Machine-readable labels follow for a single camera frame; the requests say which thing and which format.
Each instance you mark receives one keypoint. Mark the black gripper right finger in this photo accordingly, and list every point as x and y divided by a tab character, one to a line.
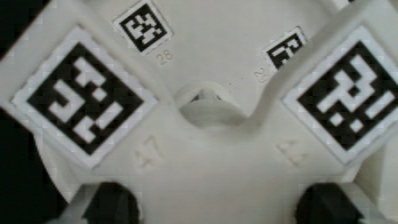
334	204

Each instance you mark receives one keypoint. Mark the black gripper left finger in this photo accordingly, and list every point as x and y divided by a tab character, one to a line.
103	205

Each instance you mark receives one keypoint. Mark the white cylindrical table leg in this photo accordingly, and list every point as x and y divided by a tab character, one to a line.
208	106

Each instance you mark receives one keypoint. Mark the white cross-shaped table base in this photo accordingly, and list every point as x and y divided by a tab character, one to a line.
206	160

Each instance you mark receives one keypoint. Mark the white round table top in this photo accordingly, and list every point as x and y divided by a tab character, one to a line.
224	36

